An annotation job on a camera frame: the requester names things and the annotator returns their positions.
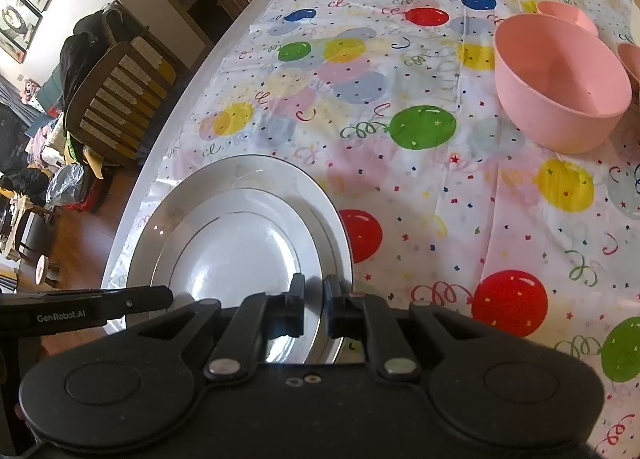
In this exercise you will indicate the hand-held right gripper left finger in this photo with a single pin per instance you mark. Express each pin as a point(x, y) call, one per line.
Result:
point(297, 310)

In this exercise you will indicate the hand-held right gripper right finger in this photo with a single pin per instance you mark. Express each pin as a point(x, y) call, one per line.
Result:
point(332, 310)

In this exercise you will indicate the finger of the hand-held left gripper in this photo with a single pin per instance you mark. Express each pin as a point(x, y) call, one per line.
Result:
point(145, 298)

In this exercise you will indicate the small white plate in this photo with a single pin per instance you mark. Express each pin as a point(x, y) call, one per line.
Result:
point(235, 249)

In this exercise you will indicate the large white plate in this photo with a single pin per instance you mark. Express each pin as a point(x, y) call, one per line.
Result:
point(220, 176)

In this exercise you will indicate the small pink bowl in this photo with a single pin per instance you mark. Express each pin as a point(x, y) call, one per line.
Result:
point(570, 14)
point(631, 64)

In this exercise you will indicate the small white stool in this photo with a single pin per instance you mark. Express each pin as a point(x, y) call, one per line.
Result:
point(42, 269)

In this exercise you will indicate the clear plastic bag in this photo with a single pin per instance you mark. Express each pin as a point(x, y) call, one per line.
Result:
point(65, 184)

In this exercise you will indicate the balloon print tablecloth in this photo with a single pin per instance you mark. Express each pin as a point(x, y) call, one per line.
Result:
point(400, 179)

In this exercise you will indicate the pile of clothes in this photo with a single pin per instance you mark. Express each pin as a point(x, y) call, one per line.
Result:
point(35, 139)

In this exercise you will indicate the wooden slatted chair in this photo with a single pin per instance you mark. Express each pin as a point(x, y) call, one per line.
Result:
point(120, 99)

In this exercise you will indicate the black jacket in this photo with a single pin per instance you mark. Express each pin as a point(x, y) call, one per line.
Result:
point(82, 49)

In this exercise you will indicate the large pink bowl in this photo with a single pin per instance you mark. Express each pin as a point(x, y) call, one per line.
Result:
point(555, 84)

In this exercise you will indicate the beige bowl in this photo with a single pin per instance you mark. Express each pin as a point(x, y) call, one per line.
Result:
point(635, 19)

